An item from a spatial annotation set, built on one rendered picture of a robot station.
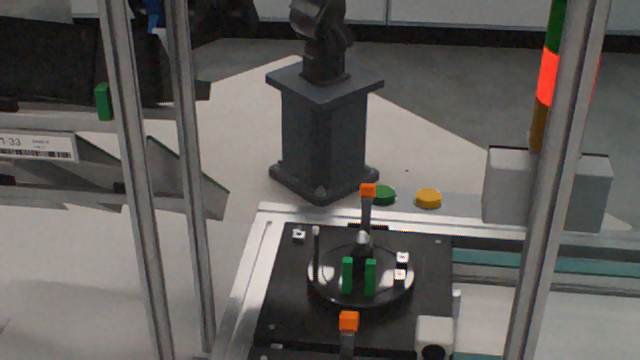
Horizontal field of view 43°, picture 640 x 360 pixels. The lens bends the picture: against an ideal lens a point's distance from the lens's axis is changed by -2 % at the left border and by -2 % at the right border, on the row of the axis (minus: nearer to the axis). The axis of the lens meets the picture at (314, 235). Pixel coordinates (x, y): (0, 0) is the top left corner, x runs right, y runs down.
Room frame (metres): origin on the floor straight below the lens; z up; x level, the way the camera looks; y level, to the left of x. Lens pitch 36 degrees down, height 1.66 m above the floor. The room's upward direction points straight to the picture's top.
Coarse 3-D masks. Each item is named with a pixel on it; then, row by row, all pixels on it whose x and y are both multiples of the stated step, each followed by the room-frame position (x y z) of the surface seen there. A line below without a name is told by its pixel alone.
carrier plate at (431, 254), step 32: (288, 224) 0.96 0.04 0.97; (288, 256) 0.89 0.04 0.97; (416, 256) 0.89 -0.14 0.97; (448, 256) 0.89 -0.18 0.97; (288, 288) 0.82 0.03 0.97; (416, 288) 0.82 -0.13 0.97; (448, 288) 0.82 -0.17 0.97; (288, 320) 0.76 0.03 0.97; (320, 320) 0.76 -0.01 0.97; (384, 320) 0.76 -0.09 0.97; (416, 320) 0.76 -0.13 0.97; (384, 352) 0.71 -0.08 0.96; (416, 352) 0.70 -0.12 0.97
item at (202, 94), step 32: (0, 32) 0.74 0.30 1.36; (32, 32) 0.73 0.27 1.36; (64, 32) 0.72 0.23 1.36; (96, 32) 0.71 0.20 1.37; (0, 64) 0.72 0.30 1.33; (32, 64) 0.72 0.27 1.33; (64, 64) 0.71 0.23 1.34; (96, 64) 0.70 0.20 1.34; (160, 64) 0.81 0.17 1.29; (32, 96) 0.70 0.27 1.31; (64, 96) 0.69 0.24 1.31; (160, 96) 0.81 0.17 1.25
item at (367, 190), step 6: (360, 186) 0.90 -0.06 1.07; (366, 186) 0.90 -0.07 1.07; (372, 186) 0.90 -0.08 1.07; (360, 192) 0.90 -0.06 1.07; (366, 192) 0.90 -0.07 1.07; (372, 192) 0.90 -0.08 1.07; (366, 198) 0.88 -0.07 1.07; (372, 198) 0.89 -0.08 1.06; (366, 204) 0.90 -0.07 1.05; (366, 210) 0.89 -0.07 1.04; (366, 216) 0.89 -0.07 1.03; (360, 222) 0.89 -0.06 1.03; (366, 222) 0.89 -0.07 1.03; (360, 228) 0.88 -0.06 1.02; (366, 228) 0.88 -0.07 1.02
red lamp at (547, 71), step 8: (544, 48) 0.69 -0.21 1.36; (544, 56) 0.69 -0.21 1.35; (552, 56) 0.68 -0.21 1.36; (544, 64) 0.68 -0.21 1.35; (552, 64) 0.68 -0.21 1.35; (544, 72) 0.68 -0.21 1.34; (552, 72) 0.67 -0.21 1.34; (544, 80) 0.68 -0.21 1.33; (552, 80) 0.67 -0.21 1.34; (544, 88) 0.68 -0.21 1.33; (544, 96) 0.68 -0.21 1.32; (544, 104) 0.68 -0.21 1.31
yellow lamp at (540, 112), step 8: (536, 96) 0.70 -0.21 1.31; (536, 104) 0.69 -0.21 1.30; (536, 112) 0.68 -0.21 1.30; (544, 112) 0.67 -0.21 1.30; (536, 120) 0.68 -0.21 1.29; (544, 120) 0.67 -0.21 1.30; (536, 128) 0.68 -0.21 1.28; (544, 128) 0.67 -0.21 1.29; (536, 136) 0.68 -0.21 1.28; (536, 144) 0.68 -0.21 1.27
